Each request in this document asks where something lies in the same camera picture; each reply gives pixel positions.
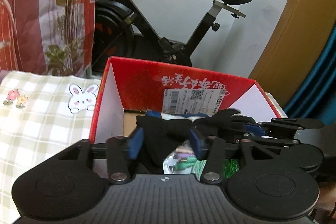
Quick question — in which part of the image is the red printed backdrop cloth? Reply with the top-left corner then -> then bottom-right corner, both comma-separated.
1,0 -> 95,77

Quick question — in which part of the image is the red strawberry cardboard box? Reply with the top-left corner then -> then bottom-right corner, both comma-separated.
89,57 -> 280,143

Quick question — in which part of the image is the teal curtain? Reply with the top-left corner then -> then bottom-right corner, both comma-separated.
284,28 -> 336,125

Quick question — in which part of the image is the blue white plastic package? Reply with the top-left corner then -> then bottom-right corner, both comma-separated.
145,110 -> 209,122

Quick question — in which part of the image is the wooden door panel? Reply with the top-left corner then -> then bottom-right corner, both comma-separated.
249,0 -> 335,106

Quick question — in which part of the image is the green checked bunny tablecloth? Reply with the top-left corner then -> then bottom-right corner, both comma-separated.
1,71 -> 100,223

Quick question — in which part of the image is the clear bag of cables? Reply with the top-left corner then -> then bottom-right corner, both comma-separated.
163,146 -> 239,180

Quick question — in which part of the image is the black fabric item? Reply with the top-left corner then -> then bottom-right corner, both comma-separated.
136,109 -> 240,174

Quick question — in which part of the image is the black exercise bike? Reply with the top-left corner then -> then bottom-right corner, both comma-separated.
92,0 -> 252,72

